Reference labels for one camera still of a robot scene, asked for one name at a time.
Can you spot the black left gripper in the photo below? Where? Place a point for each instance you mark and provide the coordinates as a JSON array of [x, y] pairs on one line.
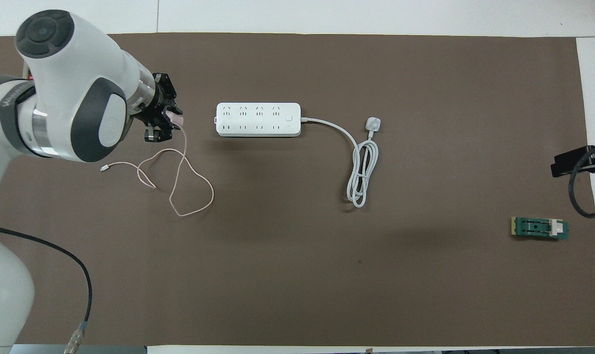
[[152, 110]]

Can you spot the pink usb wall charger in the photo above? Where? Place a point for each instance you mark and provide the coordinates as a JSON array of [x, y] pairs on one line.
[[178, 118]]

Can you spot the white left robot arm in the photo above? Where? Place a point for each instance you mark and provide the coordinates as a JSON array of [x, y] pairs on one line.
[[71, 73]]

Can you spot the white power strip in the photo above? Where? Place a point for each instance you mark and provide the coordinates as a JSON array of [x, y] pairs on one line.
[[258, 119]]

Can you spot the brown paper table mat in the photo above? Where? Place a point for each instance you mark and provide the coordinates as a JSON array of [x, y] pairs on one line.
[[326, 275]]

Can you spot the green knife switch yellow base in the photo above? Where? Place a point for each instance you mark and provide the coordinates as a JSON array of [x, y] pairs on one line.
[[533, 227]]

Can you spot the grey on-off switch box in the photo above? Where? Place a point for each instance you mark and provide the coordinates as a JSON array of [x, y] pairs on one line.
[[30, 74]]

